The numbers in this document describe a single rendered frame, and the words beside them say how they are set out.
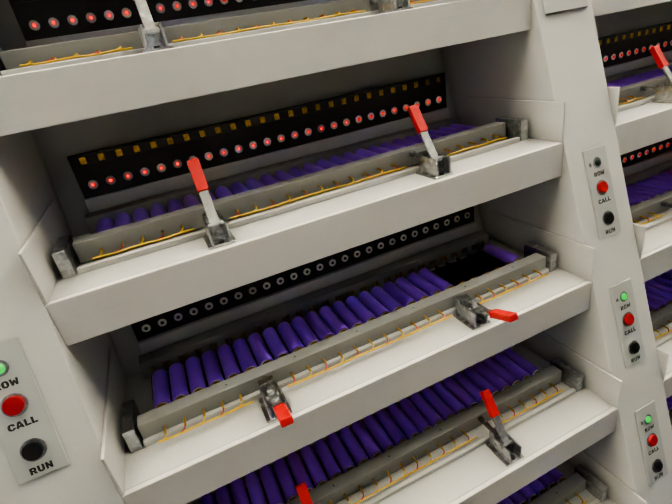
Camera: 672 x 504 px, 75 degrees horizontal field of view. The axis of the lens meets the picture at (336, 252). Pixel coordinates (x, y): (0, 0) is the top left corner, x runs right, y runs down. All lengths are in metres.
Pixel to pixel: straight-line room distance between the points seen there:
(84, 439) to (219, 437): 0.12
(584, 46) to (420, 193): 0.31
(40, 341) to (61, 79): 0.23
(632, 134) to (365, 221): 0.43
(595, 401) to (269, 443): 0.48
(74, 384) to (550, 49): 0.65
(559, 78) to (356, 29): 0.28
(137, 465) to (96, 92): 0.36
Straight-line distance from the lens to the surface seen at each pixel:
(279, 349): 0.55
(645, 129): 0.78
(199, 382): 0.55
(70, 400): 0.47
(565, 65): 0.67
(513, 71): 0.69
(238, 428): 0.50
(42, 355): 0.46
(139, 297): 0.45
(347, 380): 0.51
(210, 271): 0.44
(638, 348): 0.76
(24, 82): 0.47
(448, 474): 0.65
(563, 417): 0.73
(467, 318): 0.58
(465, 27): 0.60
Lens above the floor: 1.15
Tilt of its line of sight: 8 degrees down
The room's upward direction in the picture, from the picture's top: 16 degrees counter-clockwise
